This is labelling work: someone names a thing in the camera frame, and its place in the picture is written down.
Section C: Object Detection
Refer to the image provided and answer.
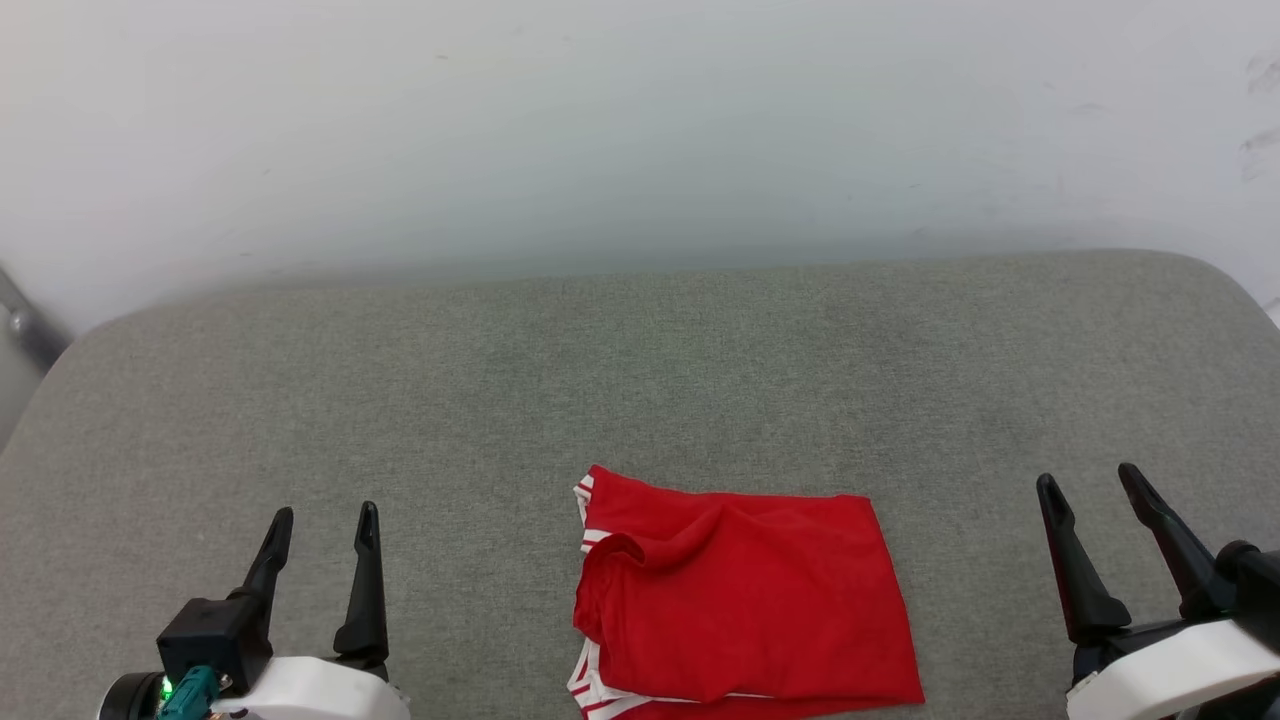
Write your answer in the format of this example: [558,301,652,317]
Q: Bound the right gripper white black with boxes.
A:
[1035,461,1280,720]

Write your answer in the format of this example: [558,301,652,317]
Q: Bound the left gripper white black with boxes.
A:
[205,501,412,720]

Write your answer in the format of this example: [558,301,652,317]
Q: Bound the red shorts with white stripes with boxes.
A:
[566,464,926,720]

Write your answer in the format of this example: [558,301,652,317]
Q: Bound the grey fabric sofa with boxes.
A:
[0,250,1280,720]

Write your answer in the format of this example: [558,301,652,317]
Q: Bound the grey metal bar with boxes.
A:
[0,264,74,373]

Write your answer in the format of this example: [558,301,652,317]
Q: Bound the teal cable connector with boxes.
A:
[157,664,222,720]

